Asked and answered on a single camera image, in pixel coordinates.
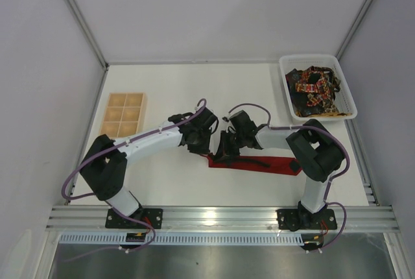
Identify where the aluminium mounting rail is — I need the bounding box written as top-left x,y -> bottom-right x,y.
46,205 -> 399,233

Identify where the patterned dark ties pile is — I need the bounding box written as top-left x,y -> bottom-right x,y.
285,66 -> 349,117

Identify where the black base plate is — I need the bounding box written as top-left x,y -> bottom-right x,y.
105,207 -> 164,250
276,208 -> 338,232

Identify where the wooden compartment box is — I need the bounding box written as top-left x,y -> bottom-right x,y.
99,92 -> 147,139

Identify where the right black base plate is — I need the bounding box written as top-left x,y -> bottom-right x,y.
276,208 -> 338,232

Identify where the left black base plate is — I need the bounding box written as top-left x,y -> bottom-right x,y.
105,207 -> 164,250

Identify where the white plastic basket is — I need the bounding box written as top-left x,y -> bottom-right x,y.
279,54 -> 357,121

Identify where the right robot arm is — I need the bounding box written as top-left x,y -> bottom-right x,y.
208,111 -> 350,227

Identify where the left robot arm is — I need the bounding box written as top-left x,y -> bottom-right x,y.
80,108 -> 219,217

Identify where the white slotted cable duct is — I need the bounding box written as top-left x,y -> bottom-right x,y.
59,232 -> 304,246

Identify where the red necktie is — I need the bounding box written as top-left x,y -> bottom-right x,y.
204,154 -> 302,176

